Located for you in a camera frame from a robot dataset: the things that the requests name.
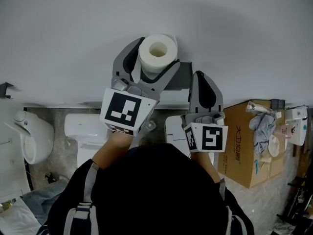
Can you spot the white urinal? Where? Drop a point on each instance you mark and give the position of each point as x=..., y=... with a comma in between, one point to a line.
x=41, y=133

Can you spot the small black metal rack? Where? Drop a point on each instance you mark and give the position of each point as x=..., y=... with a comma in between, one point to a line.
x=277, y=103

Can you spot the white wall appliance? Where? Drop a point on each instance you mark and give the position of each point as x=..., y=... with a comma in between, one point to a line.
x=298, y=126

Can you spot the grey crumpled cloth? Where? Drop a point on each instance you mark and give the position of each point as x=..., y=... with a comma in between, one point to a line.
x=262, y=131

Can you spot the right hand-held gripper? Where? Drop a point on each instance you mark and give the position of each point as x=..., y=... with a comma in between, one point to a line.
x=212, y=138

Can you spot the white toilet paper roll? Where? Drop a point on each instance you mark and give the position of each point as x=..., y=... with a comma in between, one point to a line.
x=156, y=57

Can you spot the black wall paper holder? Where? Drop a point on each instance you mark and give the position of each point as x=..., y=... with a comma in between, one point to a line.
x=182, y=77

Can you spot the grey floor valve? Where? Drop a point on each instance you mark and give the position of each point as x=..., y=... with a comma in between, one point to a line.
x=150, y=125

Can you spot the black floor object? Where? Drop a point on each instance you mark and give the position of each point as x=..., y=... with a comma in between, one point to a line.
x=51, y=177

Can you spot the white tankless toilet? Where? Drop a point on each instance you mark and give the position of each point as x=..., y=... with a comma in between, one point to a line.
x=173, y=131

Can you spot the black wall bracket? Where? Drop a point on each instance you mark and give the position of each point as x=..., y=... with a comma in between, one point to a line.
x=6, y=89

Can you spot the white sealant tube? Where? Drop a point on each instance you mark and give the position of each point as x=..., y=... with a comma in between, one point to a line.
x=258, y=106

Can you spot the white toilet with tank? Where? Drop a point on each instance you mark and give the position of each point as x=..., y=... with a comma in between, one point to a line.
x=83, y=131

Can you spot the brown cardboard box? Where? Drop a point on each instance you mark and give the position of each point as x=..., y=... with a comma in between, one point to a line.
x=234, y=160

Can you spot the person's left forearm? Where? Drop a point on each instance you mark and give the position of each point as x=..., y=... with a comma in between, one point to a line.
x=112, y=153

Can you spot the beige cloth piece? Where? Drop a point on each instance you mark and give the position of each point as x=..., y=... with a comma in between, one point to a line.
x=274, y=146

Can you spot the black equipment pile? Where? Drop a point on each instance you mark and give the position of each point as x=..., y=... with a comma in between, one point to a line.
x=302, y=199

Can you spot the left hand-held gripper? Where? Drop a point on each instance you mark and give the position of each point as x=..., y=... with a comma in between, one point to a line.
x=122, y=109

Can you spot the person's black top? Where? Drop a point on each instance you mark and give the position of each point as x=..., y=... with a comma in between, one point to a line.
x=151, y=192

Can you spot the pink packet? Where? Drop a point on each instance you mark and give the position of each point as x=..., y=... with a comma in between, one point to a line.
x=282, y=131

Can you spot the person's right forearm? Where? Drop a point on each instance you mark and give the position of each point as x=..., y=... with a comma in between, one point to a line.
x=205, y=165

